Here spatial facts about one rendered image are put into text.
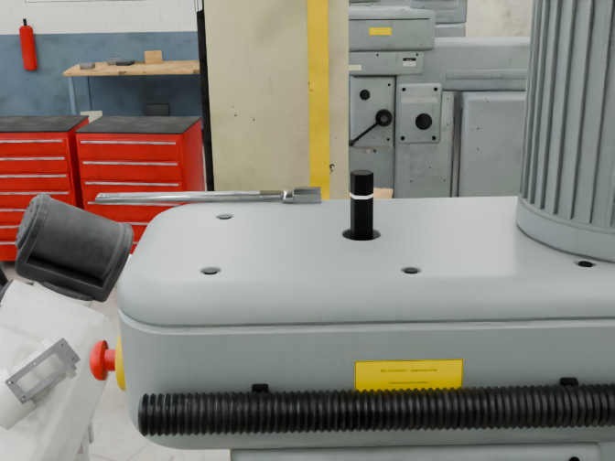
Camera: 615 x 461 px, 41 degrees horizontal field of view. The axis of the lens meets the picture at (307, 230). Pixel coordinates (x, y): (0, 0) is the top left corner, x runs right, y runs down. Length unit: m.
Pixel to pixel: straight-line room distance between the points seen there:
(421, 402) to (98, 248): 0.67
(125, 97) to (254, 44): 7.66
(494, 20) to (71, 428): 8.23
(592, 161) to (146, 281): 0.38
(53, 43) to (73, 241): 9.00
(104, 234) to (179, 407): 0.59
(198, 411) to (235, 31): 1.89
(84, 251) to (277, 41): 1.37
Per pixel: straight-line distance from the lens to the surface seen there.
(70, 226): 1.22
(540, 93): 0.75
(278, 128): 2.51
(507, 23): 9.17
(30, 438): 1.20
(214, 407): 0.67
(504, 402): 0.69
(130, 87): 10.05
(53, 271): 1.24
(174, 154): 5.40
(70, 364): 1.07
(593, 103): 0.71
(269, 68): 2.48
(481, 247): 0.75
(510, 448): 0.77
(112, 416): 4.16
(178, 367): 0.69
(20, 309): 1.21
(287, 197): 0.87
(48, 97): 10.31
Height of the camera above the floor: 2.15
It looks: 19 degrees down
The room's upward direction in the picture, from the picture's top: 1 degrees counter-clockwise
